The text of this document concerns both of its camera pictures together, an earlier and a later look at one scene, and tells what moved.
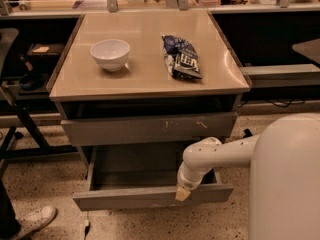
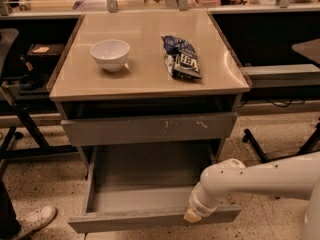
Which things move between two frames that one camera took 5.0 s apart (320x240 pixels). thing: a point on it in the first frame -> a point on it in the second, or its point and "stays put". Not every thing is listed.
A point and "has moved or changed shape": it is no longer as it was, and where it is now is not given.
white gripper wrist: x=185 y=182 -> x=201 y=206
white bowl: x=110 y=54 stays put
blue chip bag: x=181 y=58 stays put
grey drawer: x=130 y=177 has moved or changed shape
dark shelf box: x=45 y=53 stays put
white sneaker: x=34 y=221 stays put
